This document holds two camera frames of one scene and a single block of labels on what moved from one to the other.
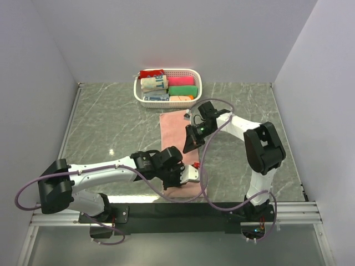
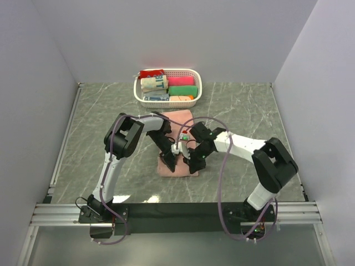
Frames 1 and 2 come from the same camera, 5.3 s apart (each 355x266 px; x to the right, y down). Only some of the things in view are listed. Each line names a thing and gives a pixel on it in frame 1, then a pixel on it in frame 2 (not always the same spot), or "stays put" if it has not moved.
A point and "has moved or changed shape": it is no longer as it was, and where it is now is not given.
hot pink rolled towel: x=181 y=81 stays put
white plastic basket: x=170 y=72 stays put
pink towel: x=173 y=126 has moved or changed shape
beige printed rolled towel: x=158 y=82 stays put
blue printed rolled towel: x=156 y=96 stays put
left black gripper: x=179 y=167 to x=168 y=158
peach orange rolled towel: x=181 y=97 stays put
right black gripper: x=192 y=142 to x=194 y=165
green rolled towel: x=183 y=91 stays put
